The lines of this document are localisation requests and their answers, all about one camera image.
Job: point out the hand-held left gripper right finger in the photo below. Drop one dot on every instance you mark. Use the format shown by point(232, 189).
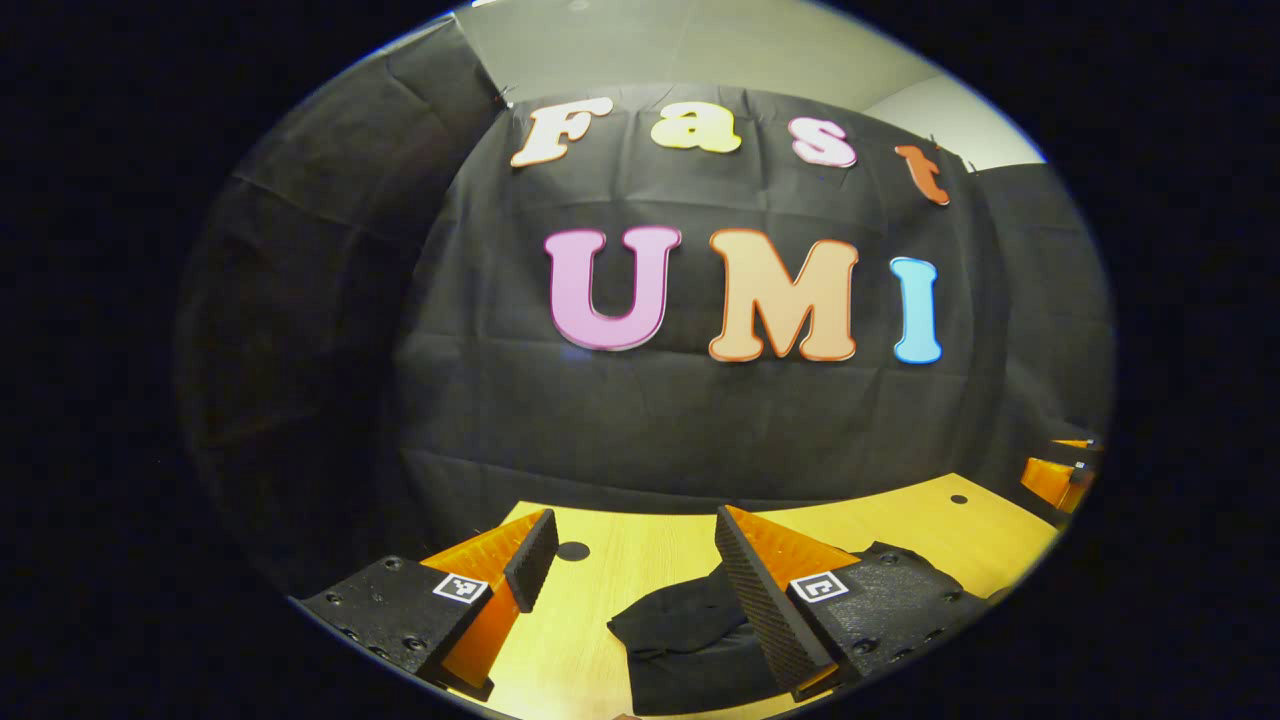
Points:
point(760, 600)

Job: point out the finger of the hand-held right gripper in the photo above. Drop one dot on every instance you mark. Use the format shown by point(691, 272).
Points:
point(1050, 480)
point(1078, 444)

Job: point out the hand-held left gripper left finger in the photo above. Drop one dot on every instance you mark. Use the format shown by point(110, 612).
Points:
point(535, 560)

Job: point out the black button shirt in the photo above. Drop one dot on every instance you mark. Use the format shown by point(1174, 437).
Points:
point(690, 640)

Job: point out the black backdrop cloth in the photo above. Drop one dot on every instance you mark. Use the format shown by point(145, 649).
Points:
point(650, 420)

